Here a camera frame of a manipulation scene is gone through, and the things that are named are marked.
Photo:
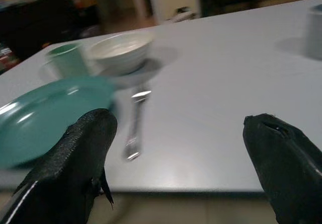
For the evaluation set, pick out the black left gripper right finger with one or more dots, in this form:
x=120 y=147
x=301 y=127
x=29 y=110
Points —
x=284 y=163

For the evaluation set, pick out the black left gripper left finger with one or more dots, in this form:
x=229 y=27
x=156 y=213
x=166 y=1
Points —
x=68 y=163

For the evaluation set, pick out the teal plate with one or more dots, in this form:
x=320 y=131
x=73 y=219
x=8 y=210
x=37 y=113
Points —
x=45 y=118

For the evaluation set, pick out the silver fork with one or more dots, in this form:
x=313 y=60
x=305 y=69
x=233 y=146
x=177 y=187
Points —
x=135 y=123

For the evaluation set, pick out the light green cup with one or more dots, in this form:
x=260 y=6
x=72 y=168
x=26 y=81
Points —
x=68 y=60

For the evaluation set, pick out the grey saucer plate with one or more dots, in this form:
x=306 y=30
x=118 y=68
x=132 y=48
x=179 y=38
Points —
x=141 y=73

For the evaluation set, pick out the white ribbed bowl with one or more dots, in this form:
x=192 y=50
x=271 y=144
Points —
x=123 y=50

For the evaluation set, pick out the grey blue mug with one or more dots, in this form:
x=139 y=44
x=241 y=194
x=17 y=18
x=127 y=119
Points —
x=314 y=32

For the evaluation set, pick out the black sofa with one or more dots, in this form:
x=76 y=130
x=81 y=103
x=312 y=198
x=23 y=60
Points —
x=42 y=22

